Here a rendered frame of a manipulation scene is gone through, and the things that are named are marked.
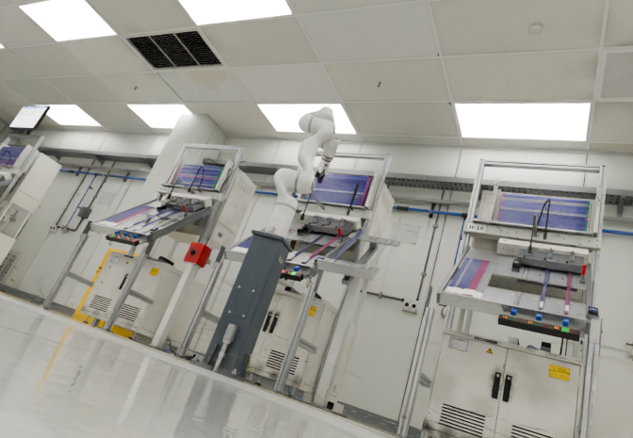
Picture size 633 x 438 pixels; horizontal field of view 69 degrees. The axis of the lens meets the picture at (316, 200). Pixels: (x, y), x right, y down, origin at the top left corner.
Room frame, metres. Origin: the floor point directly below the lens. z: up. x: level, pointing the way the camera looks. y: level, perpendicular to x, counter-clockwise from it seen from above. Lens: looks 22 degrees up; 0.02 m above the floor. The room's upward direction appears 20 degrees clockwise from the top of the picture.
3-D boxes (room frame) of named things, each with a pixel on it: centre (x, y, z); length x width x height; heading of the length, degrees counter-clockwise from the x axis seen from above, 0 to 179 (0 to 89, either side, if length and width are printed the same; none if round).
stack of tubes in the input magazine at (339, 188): (3.32, -0.14, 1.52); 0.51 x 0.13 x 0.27; 58
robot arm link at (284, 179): (2.38, 0.18, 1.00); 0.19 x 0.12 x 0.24; 75
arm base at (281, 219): (2.37, 0.15, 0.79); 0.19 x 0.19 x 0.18
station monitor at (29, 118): (5.79, 3.92, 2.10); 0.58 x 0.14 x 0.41; 58
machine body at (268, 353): (3.46, -0.16, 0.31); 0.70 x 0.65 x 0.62; 58
